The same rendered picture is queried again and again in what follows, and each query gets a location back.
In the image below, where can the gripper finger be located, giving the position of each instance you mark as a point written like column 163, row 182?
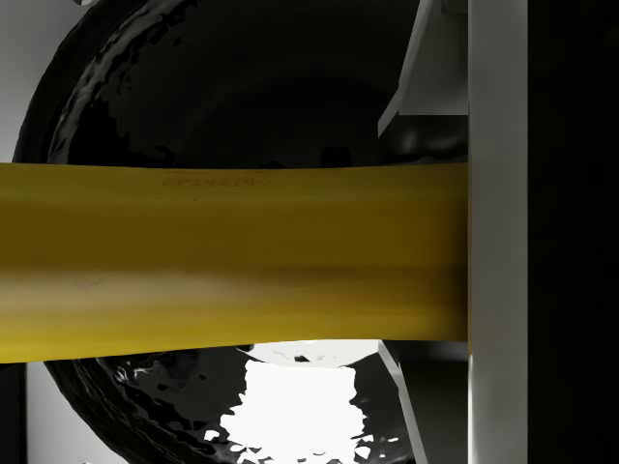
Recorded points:
column 435, row 411
column 435, row 72

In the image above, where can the banana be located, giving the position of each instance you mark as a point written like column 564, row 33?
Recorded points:
column 217, row 251

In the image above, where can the black plate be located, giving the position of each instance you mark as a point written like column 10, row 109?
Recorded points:
column 193, row 77

